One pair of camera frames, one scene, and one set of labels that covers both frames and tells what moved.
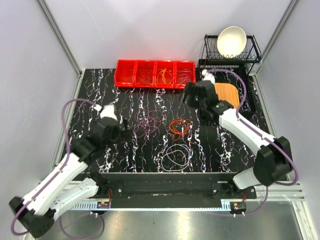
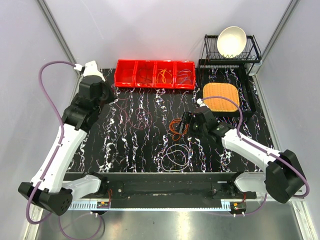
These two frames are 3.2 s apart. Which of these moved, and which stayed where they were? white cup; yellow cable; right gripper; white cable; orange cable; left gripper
Moved: left gripper; right gripper
Stayed: white cable; orange cable; white cup; yellow cable
